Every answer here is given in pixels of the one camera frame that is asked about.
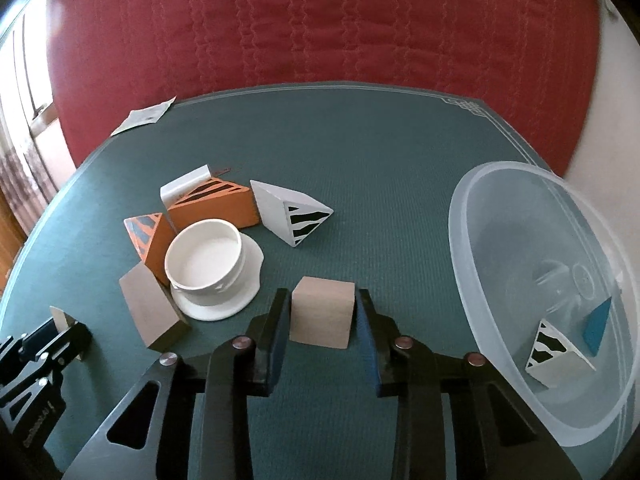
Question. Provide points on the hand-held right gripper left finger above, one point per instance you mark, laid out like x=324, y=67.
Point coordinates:
x=277, y=342

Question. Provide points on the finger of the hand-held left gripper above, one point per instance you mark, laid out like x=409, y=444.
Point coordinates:
x=70, y=342
x=40, y=334

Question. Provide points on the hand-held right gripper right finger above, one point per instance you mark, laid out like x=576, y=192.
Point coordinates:
x=367, y=347

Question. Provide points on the small beige wooden block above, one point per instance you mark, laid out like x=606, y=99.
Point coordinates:
x=61, y=317

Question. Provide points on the beige wooden cube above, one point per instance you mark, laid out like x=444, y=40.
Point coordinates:
x=322, y=312

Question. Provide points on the beige rectangular wooden block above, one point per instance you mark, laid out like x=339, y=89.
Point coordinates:
x=150, y=305

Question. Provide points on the orange striped wedge block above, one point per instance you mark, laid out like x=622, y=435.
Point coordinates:
x=152, y=245
x=220, y=207

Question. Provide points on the white zebra triangular block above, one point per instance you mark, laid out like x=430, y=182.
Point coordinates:
x=555, y=360
x=280, y=210

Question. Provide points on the clear plastic bowl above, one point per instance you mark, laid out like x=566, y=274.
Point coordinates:
x=500, y=240

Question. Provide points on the white wedge block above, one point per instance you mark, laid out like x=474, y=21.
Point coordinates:
x=182, y=182

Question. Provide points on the blue block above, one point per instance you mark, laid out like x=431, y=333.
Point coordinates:
x=597, y=327

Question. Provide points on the white paper card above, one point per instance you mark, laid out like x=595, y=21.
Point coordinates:
x=145, y=115

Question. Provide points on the red quilted blanket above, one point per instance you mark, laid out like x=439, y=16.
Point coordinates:
x=325, y=25

